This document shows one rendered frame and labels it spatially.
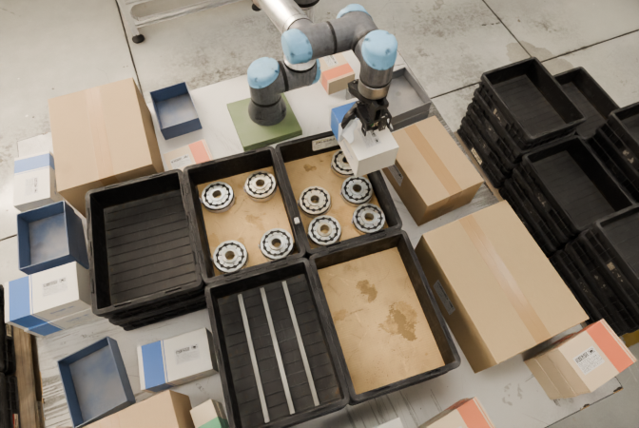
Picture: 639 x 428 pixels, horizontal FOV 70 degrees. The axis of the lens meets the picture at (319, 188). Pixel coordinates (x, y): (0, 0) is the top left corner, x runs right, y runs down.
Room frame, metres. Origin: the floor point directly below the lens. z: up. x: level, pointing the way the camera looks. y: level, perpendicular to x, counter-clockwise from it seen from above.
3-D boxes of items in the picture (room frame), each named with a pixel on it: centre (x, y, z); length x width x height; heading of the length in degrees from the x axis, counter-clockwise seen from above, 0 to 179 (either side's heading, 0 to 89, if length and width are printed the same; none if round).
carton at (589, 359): (0.19, -0.72, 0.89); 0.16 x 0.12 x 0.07; 118
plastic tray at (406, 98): (1.16, -0.27, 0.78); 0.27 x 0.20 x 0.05; 116
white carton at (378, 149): (0.76, -0.12, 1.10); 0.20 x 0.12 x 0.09; 22
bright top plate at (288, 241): (0.52, 0.13, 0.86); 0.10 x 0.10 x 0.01
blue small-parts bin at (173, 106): (1.14, 0.57, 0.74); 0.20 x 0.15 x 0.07; 22
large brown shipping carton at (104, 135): (0.92, 0.76, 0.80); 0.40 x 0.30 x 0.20; 21
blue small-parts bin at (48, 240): (0.56, 0.87, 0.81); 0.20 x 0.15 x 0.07; 20
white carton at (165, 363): (0.20, 0.41, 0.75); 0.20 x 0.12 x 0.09; 107
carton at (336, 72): (1.34, -0.06, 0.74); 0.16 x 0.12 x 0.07; 25
